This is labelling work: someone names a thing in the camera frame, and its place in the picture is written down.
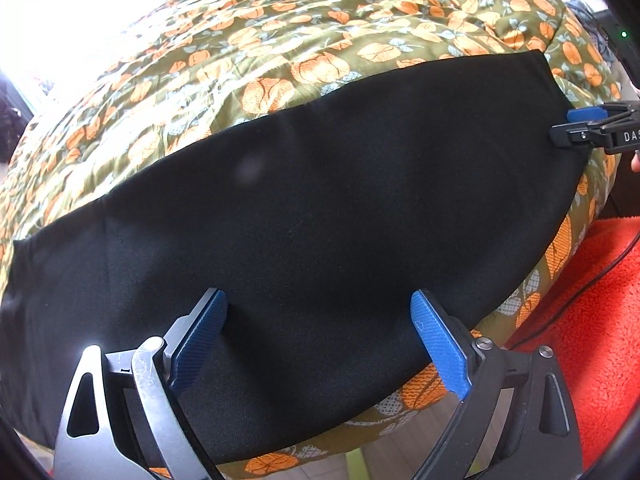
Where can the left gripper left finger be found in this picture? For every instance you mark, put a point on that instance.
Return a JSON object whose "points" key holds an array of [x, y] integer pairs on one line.
{"points": [[191, 337]]}

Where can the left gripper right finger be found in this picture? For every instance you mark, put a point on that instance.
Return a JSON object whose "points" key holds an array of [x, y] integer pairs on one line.
{"points": [[447, 341]]}

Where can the person's right hand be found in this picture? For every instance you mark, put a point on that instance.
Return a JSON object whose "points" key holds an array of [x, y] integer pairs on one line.
{"points": [[635, 163]]}

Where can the black pants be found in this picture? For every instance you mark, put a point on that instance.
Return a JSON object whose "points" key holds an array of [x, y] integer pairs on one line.
{"points": [[318, 222]]}

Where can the black bag by window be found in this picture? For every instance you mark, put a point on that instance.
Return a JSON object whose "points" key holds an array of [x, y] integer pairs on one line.
{"points": [[14, 118]]}

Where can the red fleece garment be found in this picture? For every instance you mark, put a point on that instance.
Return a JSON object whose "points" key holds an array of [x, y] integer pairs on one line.
{"points": [[590, 318]]}

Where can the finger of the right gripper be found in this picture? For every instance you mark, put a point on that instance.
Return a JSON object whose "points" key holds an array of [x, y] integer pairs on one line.
{"points": [[575, 135], [606, 112]]}

